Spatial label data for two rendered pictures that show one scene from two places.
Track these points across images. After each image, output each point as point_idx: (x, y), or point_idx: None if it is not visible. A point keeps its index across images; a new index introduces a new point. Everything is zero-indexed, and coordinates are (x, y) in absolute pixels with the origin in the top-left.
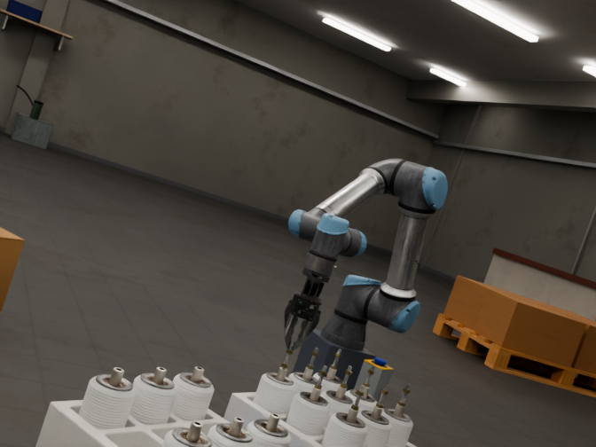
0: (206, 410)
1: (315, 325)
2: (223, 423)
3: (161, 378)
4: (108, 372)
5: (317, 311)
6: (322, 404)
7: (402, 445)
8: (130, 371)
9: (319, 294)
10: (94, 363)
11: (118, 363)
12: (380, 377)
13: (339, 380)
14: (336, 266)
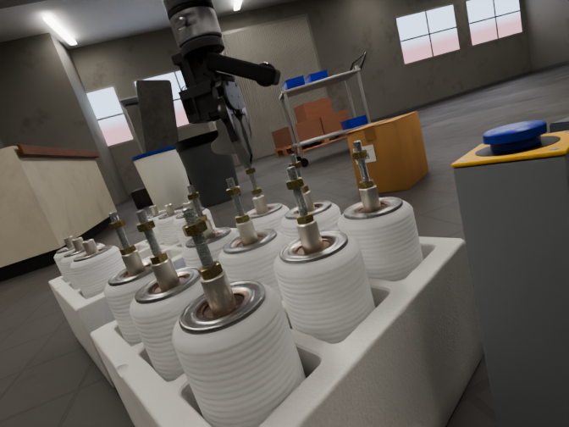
0: (186, 239)
1: (224, 122)
2: (96, 242)
3: (166, 211)
4: (422, 217)
5: (214, 101)
6: (185, 245)
7: (195, 397)
8: (453, 216)
9: (225, 70)
10: (428, 210)
11: (459, 209)
12: (464, 196)
13: (378, 211)
14: (180, 17)
